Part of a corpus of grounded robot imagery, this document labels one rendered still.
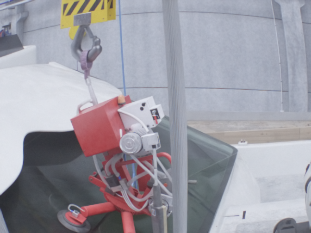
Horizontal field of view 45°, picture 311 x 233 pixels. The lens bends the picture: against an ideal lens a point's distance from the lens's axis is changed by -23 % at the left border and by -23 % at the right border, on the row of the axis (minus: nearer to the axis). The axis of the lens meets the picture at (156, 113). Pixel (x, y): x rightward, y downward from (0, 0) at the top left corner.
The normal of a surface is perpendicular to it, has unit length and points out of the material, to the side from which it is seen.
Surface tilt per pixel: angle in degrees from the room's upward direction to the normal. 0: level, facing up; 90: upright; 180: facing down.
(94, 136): 90
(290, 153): 90
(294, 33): 90
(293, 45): 90
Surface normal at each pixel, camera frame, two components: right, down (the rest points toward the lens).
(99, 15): -0.25, 0.25
